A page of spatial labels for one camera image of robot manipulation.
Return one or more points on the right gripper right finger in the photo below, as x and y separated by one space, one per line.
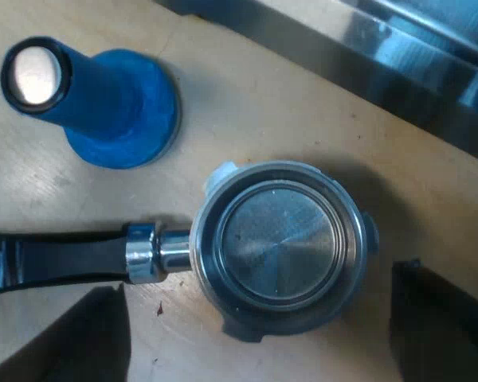
442 330

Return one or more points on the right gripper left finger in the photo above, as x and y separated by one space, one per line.
79 338

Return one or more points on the bright blue tamper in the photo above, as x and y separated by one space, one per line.
103 107

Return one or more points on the steel espresso machine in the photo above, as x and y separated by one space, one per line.
382 51

